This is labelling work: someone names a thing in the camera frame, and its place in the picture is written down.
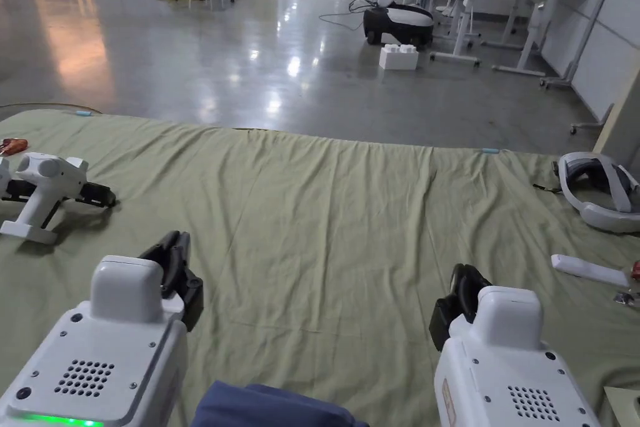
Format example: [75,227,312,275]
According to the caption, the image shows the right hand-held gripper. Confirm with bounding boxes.
[429,263,602,427]

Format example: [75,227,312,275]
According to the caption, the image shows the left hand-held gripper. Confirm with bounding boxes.
[0,231,205,427]

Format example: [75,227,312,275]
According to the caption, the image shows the white hand controller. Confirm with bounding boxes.
[551,254,632,288]

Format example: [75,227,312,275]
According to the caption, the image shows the spare white hand-held gripper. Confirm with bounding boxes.
[0,151,118,245]

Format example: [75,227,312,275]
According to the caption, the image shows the bed with pale green sheet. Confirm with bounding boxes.
[0,109,640,427]

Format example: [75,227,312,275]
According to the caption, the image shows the white and grey headset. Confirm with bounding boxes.
[557,151,640,234]

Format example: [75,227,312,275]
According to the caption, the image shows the dark blue garment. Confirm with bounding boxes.
[189,381,372,427]

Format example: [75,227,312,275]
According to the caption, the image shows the beige card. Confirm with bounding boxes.
[602,384,640,427]

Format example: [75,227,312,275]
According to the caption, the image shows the white foam block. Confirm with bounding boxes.
[377,44,421,71]

